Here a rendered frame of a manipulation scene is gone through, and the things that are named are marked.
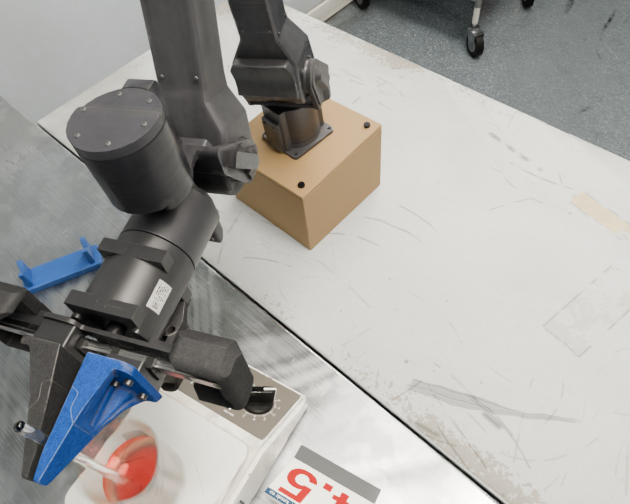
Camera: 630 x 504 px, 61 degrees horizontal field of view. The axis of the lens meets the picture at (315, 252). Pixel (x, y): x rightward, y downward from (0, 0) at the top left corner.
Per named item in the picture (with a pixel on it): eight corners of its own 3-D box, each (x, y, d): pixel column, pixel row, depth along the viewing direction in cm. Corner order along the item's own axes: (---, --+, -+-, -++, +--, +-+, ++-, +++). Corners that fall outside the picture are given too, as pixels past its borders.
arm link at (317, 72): (263, 78, 64) (250, 30, 58) (336, 82, 61) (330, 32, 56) (246, 116, 60) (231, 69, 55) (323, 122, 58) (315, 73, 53)
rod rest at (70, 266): (100, 247, 72) (88, 231, 69) (104, 266, 70) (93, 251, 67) (25, 275, 70) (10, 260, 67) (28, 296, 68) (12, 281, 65)
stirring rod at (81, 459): (147, 489, 45) (15, 417, 28) (153, 491, 44) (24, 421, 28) (144, 496, 44) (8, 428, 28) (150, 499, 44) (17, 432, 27)
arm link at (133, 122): (179, 153, 46) (120, 28, 37) (267, 161, 44) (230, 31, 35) (122, 261, 40) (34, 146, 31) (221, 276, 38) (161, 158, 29)
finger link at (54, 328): (172, 341, 31) (191, 367, 35) (41, 307, 33) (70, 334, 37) (157, 373, 30) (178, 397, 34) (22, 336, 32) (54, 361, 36)
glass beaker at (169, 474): (101, 493, 46) (53, 471, 39) (152, 430, 49) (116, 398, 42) (159, 545, 43) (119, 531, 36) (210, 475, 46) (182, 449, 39)
